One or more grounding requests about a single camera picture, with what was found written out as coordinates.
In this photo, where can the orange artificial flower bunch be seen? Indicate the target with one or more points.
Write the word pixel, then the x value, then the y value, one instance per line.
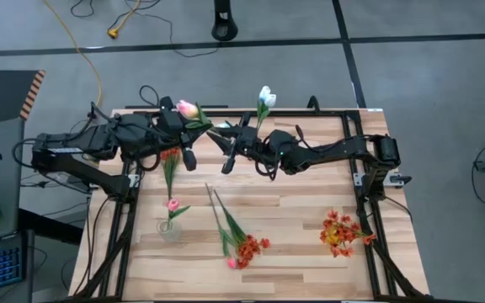
pixel 248 248
pixel 169 172
pixel 343 231

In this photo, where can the yellow vase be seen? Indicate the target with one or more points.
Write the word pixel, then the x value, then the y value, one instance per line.
pixel 332 239

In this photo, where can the large hazard striped mat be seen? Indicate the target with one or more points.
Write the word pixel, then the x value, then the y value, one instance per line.
pixel 2 97

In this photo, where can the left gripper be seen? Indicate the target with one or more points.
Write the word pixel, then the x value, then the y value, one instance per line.
pixel 168 124

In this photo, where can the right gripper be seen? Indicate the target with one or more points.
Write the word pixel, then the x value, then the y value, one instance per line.
pixel 248 141

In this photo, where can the pink artificial tulip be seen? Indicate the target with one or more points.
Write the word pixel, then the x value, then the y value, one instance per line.
pixel 173 205
pixel 187 108
pixel 230 263

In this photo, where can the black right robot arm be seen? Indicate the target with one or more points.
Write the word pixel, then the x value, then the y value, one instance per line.
pixel 335 153

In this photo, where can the black stand base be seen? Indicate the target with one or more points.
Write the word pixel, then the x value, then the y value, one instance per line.
pixel 224 27

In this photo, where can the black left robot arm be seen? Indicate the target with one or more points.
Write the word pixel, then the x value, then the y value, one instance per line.
pixel 78 145

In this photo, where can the black table frame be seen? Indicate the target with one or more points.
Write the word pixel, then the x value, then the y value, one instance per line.
pixel 293 113

